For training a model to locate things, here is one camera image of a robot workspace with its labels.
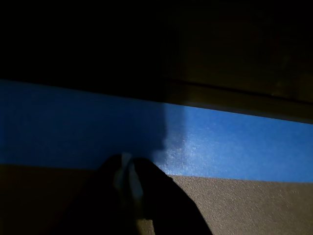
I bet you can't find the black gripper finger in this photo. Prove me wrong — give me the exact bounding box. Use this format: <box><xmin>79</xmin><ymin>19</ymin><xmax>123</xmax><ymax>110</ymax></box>
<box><xmin>61</xmin><ymin>153</ymin><xmax>138</xmax><ymax>235</ymax></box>
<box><xmin>132</xmin><ymin>158</ymin><xmax>213</xmax><ymax>235</ymax></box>

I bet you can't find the blue tape strip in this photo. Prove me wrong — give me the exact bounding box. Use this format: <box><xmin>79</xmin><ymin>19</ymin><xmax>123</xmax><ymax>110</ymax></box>
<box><xmin>0</xmin><ymin>78</ymin><xmax>313</xmax><ymax>184</ymax></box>

